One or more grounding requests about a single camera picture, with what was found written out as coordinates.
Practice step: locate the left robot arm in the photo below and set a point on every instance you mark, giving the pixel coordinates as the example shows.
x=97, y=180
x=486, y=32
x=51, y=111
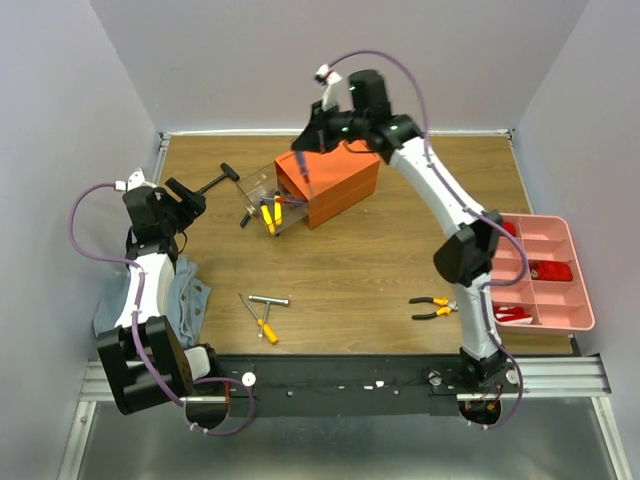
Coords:
x=142, y=357

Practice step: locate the orange drawer cabinet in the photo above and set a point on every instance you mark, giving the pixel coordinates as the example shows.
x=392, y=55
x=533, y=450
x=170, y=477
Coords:
x=339, y=180

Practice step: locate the red item top compartment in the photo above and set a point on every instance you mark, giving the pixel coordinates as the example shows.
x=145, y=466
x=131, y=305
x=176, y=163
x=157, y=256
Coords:
x=510, y=228

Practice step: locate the orange handled screwdriver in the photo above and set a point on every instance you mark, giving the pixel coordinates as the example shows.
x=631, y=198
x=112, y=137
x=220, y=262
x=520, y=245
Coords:
x=265, y=331

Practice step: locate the pink compartment tray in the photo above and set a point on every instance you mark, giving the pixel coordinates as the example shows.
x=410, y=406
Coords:
x=558, y=308

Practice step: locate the metal T-handle wrench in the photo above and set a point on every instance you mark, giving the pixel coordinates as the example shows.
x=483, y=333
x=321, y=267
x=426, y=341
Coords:
x=268, y=302

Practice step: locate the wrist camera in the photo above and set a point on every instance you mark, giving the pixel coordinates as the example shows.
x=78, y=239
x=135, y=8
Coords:
x=329, y=81
x=137, y=179

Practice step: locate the black rubber mallet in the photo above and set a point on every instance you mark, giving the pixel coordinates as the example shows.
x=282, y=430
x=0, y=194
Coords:
x=227, y=172

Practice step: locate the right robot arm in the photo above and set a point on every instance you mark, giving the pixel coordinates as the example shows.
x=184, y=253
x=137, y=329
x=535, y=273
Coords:
x=465, y=259

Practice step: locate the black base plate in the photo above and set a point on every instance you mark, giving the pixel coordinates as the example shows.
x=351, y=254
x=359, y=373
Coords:
x=360, y=384

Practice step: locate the small yellow handled screwdriver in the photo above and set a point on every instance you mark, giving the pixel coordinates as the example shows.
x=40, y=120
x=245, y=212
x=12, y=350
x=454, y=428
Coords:
x=278, y=217

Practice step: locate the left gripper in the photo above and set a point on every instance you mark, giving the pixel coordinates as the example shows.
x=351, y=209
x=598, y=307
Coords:
x=191, y=206

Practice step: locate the orange handled pliers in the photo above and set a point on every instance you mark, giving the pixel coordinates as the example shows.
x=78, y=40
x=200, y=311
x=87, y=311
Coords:
x=443, y=307

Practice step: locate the aluminium rail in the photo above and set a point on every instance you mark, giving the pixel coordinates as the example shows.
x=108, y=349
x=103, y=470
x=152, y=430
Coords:
x=544, y=377

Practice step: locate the blue handled cutting pliers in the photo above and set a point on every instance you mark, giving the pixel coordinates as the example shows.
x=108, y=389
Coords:
x=245, y=220

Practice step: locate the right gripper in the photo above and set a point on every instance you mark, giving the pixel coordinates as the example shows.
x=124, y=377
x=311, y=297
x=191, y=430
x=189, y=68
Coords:
x=318, y=129

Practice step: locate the red handled screwdriver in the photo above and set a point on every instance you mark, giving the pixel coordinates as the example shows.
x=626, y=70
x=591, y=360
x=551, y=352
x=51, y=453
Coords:
x=291, y=201

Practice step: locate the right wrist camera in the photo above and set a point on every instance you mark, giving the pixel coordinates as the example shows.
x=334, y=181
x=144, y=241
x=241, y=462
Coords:
x=329, y=81

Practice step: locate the clear top drawer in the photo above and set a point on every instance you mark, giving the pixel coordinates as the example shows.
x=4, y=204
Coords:
x=263, y=184

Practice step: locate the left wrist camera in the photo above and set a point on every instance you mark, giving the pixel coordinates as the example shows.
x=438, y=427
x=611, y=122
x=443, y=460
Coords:
x=137, y=179

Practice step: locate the grey handled screwdriver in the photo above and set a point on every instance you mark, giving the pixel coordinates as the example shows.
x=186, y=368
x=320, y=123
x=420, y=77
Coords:
x=303, y=168

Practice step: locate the red white item in tray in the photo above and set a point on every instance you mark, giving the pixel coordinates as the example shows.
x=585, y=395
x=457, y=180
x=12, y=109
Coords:
x=515, y=315

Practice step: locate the blue cloth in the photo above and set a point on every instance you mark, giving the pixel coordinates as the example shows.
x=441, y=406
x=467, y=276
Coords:
x=187, y=300

